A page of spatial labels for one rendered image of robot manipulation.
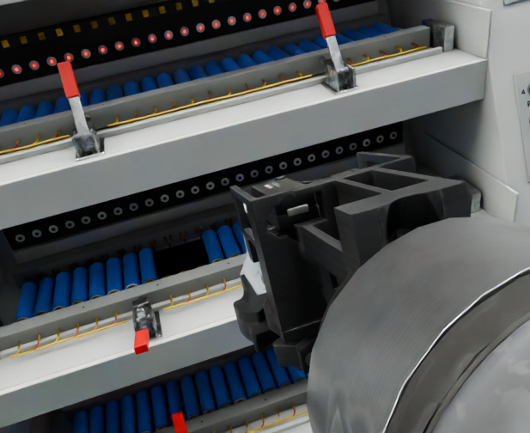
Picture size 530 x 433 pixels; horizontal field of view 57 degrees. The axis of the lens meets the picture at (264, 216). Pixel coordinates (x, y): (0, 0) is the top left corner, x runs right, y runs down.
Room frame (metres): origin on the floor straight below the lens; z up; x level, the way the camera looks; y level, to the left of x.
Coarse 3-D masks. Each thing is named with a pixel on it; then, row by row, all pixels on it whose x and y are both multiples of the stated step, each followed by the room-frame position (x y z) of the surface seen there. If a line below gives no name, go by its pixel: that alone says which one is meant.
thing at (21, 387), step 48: (432, 144) 0.68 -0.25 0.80; (480, 192) 0.57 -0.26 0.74; (96, 240) 0.63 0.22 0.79; (192, 240) 0.64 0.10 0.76; (0, 288) 0.61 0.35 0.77; (240, 288) 0.53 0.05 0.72; (96, 336) 0.50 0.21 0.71; (192, 336) 0.48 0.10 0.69; (240, 336) 0.50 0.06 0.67; (0, 384) 0.46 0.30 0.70; (48, 384) 0.46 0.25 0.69; (96, 384) 0.47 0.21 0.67
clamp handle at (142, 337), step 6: (138, 312) 0.48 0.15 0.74; (144, 312) 0.48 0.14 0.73; (144, 318) 0.48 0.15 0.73; (138, 324) 0.47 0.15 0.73; (144, 324) 0.47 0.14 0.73; (138, 330) 0.46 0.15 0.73; (144, 330) 0.45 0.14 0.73; (138, 336) 0.44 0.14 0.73; (144, 336) 0.43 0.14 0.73; (138, 342) 0.43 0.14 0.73; (144, 342) 0.42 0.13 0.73; (138, 348) 0.42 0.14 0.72; (144, 348) 0.42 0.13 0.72
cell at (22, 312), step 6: (30, 282) 0.58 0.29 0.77; (24, 288) 0.57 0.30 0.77; (30, 288) 0.57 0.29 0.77; (36, 288) 0.58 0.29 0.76; (24, 294) 0.56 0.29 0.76; (30, 294) 0.56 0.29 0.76; (36, 294) 0.57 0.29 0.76; (24, 300) 0.55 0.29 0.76; (30, 300) 0.55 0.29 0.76; (18, 306) 0.55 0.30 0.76; (24, 306) 0.54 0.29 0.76; (30, 306) 0.54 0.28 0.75; (18, 312) 0.53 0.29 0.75; (24, 312) 0.53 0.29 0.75; (30, 312) 0.54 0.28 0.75; (18, 318) 0.53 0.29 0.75; (24, 318) 0.53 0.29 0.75
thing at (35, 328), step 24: (216, 264) 0.54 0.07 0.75; (240, 264) 0.53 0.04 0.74; (144, 288) 0.53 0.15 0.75; (168, 288) 0.52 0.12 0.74; (192, 288) 0.53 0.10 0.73; (72, 312) 0.51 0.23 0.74; (96, 312) 0.51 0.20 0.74; (120, 312) 0.52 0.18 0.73; (0, 336) 0.50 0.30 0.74; (24, 336) 0.50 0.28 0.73; (48, 336) 0.51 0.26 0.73
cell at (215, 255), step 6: (204, 234) 0.61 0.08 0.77; (210, 234) 0.61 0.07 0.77; (204, 240) 0.60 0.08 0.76; (210, 240) 0.59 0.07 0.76; (216, 240) 0.60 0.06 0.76; (210, 246) 0.58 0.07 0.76; (216, 246) 0.58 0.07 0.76; (210, 252) 0.57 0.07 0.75; (216, 252) 0.57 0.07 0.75; (210, 258) 0.56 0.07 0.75; (216, 258) 0.56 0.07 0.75; (222, 258) 0.56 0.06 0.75
